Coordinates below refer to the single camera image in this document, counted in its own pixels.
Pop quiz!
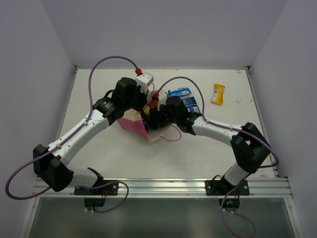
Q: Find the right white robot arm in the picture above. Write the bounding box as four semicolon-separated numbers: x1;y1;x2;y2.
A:
148;93;270;195

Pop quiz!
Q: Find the left black controller box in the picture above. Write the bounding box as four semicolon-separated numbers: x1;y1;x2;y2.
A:
84;198;106;210

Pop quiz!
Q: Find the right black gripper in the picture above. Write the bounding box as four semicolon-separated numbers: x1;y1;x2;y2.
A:
146;101;180;130

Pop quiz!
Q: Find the pink and cream paper bag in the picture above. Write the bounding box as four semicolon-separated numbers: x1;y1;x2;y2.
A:
116;109;182;142

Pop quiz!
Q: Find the light blue snack packet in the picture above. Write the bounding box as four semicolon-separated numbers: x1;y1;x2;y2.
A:
168;87;191;97

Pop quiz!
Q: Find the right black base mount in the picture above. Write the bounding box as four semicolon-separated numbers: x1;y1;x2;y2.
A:
205;175;250;196

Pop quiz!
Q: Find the dark blue chips bag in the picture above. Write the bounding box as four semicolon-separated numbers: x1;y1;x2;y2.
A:
181;97;201;114

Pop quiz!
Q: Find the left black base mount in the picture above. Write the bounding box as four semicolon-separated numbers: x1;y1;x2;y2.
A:
70;167;119;196

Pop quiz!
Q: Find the yellow snack bar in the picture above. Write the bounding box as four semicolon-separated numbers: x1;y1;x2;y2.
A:
211;84;225;106
143;105;151;117

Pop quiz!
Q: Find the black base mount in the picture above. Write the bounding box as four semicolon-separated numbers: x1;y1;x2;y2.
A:
205;175;250;196
70;167;119;196

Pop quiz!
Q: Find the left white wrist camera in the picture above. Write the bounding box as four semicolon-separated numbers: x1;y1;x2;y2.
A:
135;72;154;93

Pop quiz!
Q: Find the right black controller box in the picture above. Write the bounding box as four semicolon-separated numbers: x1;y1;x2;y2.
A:
218;198;240;210

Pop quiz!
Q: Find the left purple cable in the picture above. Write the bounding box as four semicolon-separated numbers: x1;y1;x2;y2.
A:
5;56;143;214

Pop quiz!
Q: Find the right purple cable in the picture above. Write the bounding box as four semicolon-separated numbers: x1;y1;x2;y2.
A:
153;76;280;238

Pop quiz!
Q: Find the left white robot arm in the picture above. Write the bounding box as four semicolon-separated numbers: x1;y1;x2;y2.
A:
33;73;154;195

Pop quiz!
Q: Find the aluminium front rail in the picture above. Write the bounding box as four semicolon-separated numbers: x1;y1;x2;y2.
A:
31;177;290;198

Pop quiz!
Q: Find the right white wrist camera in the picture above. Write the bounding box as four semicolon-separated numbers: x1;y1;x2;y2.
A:
152;91;169;111

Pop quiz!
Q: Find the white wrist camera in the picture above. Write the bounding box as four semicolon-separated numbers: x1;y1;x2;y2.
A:
135;72;154;93
152;91;169;111

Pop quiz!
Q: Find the black controller box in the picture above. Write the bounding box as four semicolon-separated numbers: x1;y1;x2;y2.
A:
218;198;240;210
84;198;106;210

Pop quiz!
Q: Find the purple cable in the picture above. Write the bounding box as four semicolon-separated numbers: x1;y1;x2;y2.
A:
153;76;280;238
5;56;143;214

